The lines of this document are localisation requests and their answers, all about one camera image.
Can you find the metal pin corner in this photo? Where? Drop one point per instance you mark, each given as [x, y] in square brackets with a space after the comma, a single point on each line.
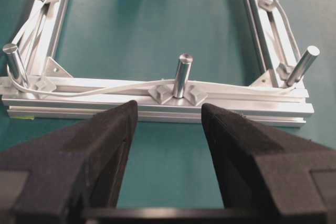
[306, 60]
[16, 67]

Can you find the metal pin near right corner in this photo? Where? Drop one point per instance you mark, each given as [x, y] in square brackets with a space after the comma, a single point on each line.
[306, 60]

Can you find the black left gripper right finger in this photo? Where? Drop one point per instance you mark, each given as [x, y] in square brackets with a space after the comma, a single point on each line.
[289, 179]

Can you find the metal pin near left corner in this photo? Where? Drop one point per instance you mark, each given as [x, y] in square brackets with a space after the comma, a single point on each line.
[16, 67]

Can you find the metal pin near middle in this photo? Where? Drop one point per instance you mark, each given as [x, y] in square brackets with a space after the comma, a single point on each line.
[182, 74]

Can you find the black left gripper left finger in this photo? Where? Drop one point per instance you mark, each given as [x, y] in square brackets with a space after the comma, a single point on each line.
[52, 178]

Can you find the aluminium extrusion frame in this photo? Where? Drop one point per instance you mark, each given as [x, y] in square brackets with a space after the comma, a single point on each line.
[86, 56]

